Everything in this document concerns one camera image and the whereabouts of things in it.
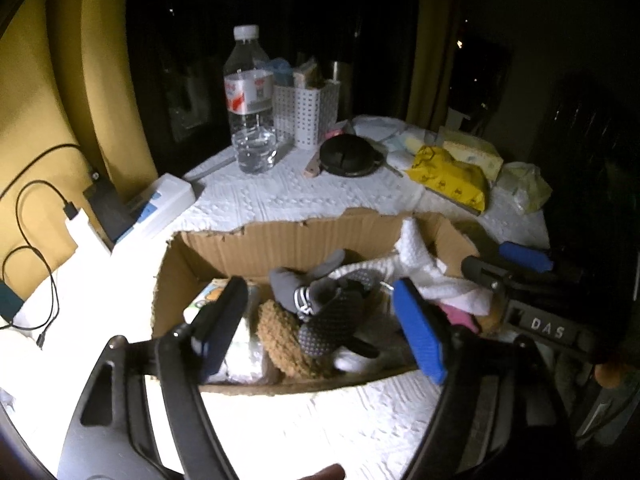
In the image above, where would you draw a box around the person's left hand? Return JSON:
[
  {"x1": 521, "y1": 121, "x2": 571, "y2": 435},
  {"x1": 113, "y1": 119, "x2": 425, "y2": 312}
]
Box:
[{"x1": 297, "y1": 464, "x2": 347, "y2": 480}]

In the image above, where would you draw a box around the black round pan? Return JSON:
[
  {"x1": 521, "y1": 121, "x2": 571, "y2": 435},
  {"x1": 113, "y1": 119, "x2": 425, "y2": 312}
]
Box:
[{"x1": 319, "y1": 133, "x2": 403, "y2": 178}]

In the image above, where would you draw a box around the black cable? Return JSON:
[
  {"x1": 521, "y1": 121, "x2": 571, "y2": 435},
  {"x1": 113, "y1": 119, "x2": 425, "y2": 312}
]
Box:
[{"x1": 0, "y1": 144, "x2": 83, "y2": 351}]

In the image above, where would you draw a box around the grey plush toy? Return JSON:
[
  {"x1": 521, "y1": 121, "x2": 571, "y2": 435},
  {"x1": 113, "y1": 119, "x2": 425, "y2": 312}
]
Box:
[{"x1": 267, "y1": 249, "x2": 351, "y2": 318}]

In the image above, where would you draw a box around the white waffle towel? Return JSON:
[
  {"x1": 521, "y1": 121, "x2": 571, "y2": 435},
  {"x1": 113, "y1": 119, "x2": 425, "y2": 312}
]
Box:
[{"x1": 330, "y1": 217, "x2": 493, "y2": 318}]

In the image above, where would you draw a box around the white perforated basket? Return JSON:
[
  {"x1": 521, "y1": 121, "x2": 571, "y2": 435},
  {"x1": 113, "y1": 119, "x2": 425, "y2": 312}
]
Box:
[{"x1": 272, "y1": 80, "x2": 341, "y2": 150}]

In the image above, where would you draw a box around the clear water bottle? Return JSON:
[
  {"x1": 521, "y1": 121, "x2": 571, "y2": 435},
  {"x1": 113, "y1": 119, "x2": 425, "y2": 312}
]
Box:
[{"x1": 223, "y1": 25, "x2": 278, "y2": 175}]

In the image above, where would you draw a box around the person's right hand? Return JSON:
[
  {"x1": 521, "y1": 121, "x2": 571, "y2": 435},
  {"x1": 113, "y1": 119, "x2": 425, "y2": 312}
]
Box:
[{"x1": 595, "y1": 360, "x2": 632, "y2": 391}]

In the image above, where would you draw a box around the pale yellow tissue box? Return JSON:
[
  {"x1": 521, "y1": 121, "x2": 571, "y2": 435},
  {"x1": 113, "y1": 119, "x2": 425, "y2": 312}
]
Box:
[{"x1": 440, "y1": 127, "x2": 505, "y2": 181}]

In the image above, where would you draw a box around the pink cloth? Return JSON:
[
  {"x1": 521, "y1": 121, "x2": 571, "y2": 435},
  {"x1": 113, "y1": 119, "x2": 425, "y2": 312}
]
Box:
[{"x1": 440, "y1": 302, "x2": 481, "y2": 333}]

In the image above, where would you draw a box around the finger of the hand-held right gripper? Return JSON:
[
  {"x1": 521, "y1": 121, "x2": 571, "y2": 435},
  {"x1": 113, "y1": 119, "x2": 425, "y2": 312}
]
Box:
[
  {"x1": 497, "y1": 241, "x2": 585, "y2": 285},
  {"x1": 460, "y1": 254, "x2": 517, "y2": 294}
]

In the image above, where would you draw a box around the cardboard box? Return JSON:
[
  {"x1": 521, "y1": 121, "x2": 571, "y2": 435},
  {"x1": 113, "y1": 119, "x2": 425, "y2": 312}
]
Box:
[{"x1": 151, "y1": 207, "x2": 481, "y2": 396}]

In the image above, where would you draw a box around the white printed packet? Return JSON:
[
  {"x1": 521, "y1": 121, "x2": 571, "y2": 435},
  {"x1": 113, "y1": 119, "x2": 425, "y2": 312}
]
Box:
[{"x1": 182, "y1": 277, "x2": 261, "y2": 326}]

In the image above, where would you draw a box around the white plastic packet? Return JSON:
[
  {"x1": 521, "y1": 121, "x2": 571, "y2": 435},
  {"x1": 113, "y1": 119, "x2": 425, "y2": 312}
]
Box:
[{"x1": 352, "y1": 115, "x2": 441, "y2": 168}]

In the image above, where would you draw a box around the yellow packet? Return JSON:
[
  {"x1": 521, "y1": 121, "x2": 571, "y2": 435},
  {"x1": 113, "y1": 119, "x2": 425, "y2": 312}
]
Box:
[{"x1": 405, "y1": 145, "x2": 490, "y2": 213}]

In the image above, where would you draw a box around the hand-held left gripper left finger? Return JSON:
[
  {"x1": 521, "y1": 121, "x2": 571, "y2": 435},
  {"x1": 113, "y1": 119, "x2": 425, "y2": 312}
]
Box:
[{"x1": 57, "y1": 276, "x2": 249, "y2": 480}]

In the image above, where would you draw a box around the dark green board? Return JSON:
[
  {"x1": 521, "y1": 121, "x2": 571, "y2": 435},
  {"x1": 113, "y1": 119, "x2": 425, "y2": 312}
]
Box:
[{"x1": 0, "y1": 280, "x2": 25, "y2": 318}]

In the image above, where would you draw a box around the yellow curtain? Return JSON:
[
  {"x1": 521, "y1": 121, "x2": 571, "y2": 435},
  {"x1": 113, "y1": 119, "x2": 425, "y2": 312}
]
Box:
[
  {"x1": 0, "y1": 0, "x2": 161, "y2": 301},
  {"x1": 405, "y1": 0, "x2": 463, "y2": 126}
]

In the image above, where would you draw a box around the tan packet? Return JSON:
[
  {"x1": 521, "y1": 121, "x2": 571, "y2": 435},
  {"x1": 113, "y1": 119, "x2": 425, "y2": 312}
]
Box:
[{"x1": 292, "y1": 57, "x2": 321, "y2": 88}]

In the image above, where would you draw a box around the white sock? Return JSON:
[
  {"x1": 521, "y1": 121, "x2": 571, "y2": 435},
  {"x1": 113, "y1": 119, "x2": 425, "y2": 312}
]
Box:
[{"x1": 332, "y1": 345, "x2": 381, "y2": 373}]

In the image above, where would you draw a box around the grey dotted sock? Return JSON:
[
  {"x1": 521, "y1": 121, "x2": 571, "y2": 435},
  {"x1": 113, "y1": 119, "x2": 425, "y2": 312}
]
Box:
[{"x1": 297, "y1": 280, "x2": 381, "y2": 361}]

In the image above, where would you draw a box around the white charger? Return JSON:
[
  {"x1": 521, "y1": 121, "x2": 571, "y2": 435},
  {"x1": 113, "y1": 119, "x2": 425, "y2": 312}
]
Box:
[{"x1": 64, "y1": 212, "x2": 113, "y2": 260}]

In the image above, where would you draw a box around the brown teddy bear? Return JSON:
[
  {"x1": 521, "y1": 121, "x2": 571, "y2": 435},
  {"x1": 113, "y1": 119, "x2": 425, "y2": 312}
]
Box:
[{"x1": 256, "y1": 300, "x2": 336, "y2": 381}]

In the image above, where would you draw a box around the white box with blue label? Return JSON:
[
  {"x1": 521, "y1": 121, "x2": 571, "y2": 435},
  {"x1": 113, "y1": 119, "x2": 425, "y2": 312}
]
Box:
[{"x1": 112, "y1": 174, "x2": 197, "y2": 256}]

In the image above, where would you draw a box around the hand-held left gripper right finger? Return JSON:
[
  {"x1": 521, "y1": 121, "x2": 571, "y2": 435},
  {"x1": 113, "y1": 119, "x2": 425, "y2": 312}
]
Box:
[{"x1": 392, "y1": 277, "x2": 581, "y2": 480}]

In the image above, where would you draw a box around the blue plastic bag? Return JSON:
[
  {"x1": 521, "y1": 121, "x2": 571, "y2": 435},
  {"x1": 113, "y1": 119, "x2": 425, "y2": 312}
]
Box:
[{"x1": 255, "y1": 57, "x2": 293, "y2": 88}]

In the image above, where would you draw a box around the white embossed table cover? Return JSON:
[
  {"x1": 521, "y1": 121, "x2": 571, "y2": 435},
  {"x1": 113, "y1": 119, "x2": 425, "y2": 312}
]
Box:
[{"x1": 0, "y1": 115, "x2": 551, "y2": 480}]

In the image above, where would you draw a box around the pale yellow plastic bag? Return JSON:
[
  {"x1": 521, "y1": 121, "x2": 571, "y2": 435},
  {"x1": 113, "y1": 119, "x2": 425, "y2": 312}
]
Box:
[{"x1": 495, "y1": 161, "x2": 553, "y2": 215}]

